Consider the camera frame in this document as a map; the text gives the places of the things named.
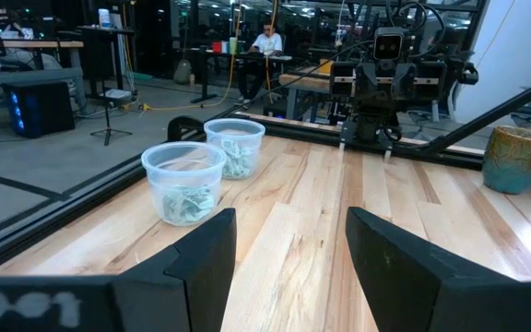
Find black curved frame hook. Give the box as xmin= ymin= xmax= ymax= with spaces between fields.
xmin=167 ymin=114 xmax=206 ymax=142

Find wooden desk top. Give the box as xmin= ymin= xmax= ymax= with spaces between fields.
xmin=0 ymin=39 xmax=85 ymax=50

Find black office desk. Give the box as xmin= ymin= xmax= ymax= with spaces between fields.
xmin=185 ymin=45 xmax=294 ymax=105

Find black computer tower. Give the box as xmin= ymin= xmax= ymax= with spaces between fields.
xmin=0 ymin=80 xmax=77 ymax=139

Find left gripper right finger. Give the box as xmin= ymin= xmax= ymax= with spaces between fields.
xmin=345 ymin=206 xmax=525 ymax=332

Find black aluminium table frame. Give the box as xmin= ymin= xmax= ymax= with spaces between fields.
xmin=0 ymin=71 xmax=531 ymax=278

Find glazed ceramic mug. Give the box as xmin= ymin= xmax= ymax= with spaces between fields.
xmin=481 ymin=124 xmax=531 ymax=196

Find white flat box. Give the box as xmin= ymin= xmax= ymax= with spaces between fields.
xmin=102 ymin=88 xmax=136 ymax=101

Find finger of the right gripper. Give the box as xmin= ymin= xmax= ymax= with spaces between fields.
xmin=356 ymin=63 xmax=384 ymax=101
xmin=392 ymin=63 xmax=418 ymax=101

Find green white sweetener packet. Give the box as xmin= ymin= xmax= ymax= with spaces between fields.
xmin=221 ymin=139 xmax=248 ymax=160
xmin=222 ymin=156 xmax=253 ymax=180
xmin=161 ymin=192 xmax=193 ymax=225

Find olive bag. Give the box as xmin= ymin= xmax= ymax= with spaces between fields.
xmin=172 ymin=58 xmax=194 ymax=86

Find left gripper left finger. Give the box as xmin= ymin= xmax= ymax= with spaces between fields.
xmin=111 ymin=207 xmax=239 ymax=332

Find wooden table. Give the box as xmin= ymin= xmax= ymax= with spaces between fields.
xmin=277 ymin=66 xmax=354 ymax=93

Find seated person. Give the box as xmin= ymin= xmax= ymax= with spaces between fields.
xmin=239 ymin=22 xmax=285 ymax=103

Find thin black tripod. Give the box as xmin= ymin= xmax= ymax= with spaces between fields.
xmin=89 ymin=27 xmax=135 ymax=147

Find banknotes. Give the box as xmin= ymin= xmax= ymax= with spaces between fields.
xmin=186 ymin=191 xmax=217 ymax=221

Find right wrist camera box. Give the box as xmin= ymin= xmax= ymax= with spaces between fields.
xmin=372 ymin=26 xmax=407 ymax=63

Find clear plastic tub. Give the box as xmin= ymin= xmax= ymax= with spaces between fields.
xmin=203 ymin=118 xmax=266 ymax=181
xmin=140 ymin=140 xmax=228 ymax=228

